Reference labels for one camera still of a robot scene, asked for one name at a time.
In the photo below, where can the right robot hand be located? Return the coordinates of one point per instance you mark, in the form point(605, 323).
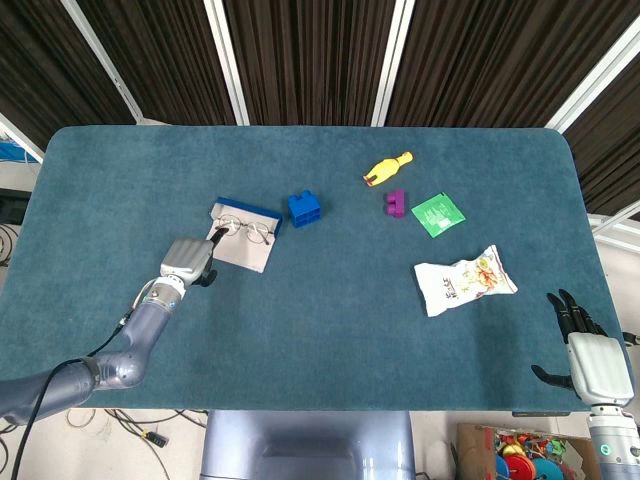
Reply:
point(600, 370)

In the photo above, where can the black desk control panel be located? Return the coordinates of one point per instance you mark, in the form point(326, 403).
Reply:
point(540, 413)

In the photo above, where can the blue glasses case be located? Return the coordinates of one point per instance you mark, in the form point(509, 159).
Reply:
point(247, 257)

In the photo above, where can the dark brown pleated curtain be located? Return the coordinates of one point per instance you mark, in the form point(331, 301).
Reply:
point(310, 60)

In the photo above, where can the small black adapter block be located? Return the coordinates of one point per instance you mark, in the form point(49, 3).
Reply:
point(159, 441)

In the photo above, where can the green foil sachet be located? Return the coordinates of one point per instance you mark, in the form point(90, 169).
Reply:
point(437, 214)

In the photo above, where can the red plastic toy disc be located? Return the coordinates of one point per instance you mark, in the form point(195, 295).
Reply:
point(517, 467)

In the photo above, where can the white snack bag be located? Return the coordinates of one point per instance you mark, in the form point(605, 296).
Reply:
point(460, 282)

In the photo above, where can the eyeglasses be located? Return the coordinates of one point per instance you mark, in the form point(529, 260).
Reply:
point(241, 226)

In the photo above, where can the teal felt table mat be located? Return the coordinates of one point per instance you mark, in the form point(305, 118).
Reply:
point(320, 340)

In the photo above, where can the blue-grey robot torso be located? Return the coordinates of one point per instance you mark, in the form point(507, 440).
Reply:
point(305, 440)

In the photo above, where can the blue plastic toy disc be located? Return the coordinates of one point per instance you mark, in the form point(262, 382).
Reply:
point(547, 470)

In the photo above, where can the purple toy building brick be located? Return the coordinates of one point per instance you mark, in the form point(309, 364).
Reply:
point(396, 205)

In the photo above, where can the cardboard box of toys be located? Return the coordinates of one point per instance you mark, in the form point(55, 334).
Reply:
point(472, 450)

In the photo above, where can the white aluminium frame post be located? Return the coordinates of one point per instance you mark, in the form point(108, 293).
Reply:
point(595, 80)
point(102, 60)
point(226, 60)
point(392, 60)

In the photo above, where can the blue toy building brick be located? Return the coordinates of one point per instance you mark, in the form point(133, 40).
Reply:
point(304, 207)

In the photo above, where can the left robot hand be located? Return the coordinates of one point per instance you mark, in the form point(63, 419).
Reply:
point(187, 260)

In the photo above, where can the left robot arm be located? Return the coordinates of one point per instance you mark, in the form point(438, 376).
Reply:
point(145, 325)

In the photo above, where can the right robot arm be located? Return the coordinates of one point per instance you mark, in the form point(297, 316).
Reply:
point(615, 445)

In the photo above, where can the yellow rubber chicken toy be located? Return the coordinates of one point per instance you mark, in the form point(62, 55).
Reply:
point(385, 170)

